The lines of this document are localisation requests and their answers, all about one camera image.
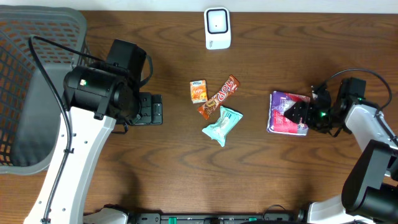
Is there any purple snack packet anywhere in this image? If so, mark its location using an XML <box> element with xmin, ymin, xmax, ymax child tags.
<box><xmin>267</xmin><ymin>91</ymin><xmax>310</xmax><ymax>136</ymax></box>

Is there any small orange juice carton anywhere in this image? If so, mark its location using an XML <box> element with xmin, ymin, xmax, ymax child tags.
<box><xmin>190</xmin><ymin>80</ymin><xmax>208</xmax><ymax>104</ymax></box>

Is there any teal snack wrapper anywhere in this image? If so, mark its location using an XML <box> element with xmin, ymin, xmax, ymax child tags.
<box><xmin>202</xmin><ymin>106</ymin><xmax>243</xmax><ymax>147</ymax></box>

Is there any red chocolate bar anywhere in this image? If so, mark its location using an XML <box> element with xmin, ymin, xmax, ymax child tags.
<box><xmin>198</xmin><ymin>75</ymin><xmax>240</xmax><ymax>119</ymax></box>

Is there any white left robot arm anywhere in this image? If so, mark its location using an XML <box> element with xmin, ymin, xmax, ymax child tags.
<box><xmin>25</xmin><ymin>40</ymin><xmax>163</xmax><ymax>224</ymax></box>

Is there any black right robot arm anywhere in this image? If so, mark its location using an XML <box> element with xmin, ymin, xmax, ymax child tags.
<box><xmin>284</xmin><ymin>78</ymin><xmax>397</xmax><ymax>223</ymax></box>

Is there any white barcode scanner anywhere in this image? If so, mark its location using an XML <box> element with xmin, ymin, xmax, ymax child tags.
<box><xmin>203</xmin><ymin>7</ymin><xmax>231</xmax><ymax>50</ymax></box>

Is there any grey plastic basket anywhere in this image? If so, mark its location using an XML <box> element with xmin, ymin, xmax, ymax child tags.
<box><xmin>1</xmin><ymin>5</ymin><xmax>90</xmax><ymax>175</ymax></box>

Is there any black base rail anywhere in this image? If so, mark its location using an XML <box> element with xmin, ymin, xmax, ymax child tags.
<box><xmin>127</xmin><ymin>213</ymin><xmax>297</xmax><ymax>224</ymax></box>

